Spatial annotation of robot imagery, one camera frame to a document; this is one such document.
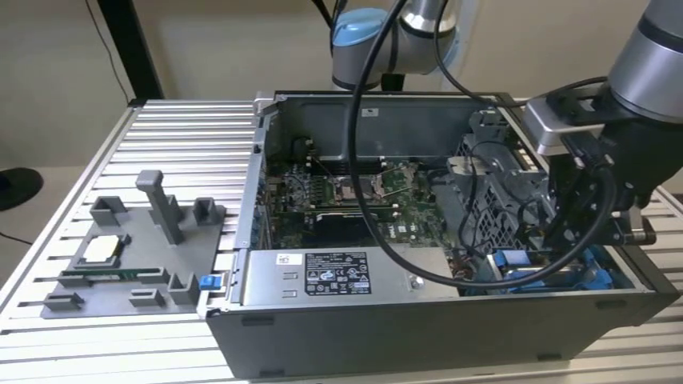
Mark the hard disk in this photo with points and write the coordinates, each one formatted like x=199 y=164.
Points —
x=534 y=276

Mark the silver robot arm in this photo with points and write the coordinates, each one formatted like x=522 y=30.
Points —
x=657 y=60

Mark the metal disk bay cage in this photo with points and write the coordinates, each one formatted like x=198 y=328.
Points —
x=497 y=192

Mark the black RAM slot bank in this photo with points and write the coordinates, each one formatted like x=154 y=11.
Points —
x=353 y=206
x=342 y=163

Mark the green motherboard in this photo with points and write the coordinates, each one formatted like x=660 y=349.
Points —
x=417 y=228

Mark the CPU socket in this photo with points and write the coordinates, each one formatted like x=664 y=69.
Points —
x=351 y=185

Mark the black graphics card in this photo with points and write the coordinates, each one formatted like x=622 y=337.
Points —
x=342 y=228

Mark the thin metal locking lever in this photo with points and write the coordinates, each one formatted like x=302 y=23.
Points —
x=326 y=166

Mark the silver power supply unit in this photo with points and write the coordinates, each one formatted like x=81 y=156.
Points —
x=342 y=276

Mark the grey open PC case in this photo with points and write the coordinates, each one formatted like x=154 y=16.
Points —
x=374 y=344

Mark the blue plastic latch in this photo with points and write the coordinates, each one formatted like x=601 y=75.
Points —
x=209 y=282

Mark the grey parts rack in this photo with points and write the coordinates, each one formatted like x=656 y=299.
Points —
x=139 y=248

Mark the green RAM stick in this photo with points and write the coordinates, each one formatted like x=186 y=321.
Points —
x=113 y=273

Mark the silver CPU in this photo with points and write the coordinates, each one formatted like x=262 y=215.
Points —
x=103 y=249

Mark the black round stand base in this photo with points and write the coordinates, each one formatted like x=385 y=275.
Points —
x=19 y=188

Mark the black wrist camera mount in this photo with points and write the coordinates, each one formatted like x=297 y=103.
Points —
x=636 y=230

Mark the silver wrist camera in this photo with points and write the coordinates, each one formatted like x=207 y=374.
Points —
x=556 y=124

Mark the black upright post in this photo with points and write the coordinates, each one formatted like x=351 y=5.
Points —
x=134 y=48

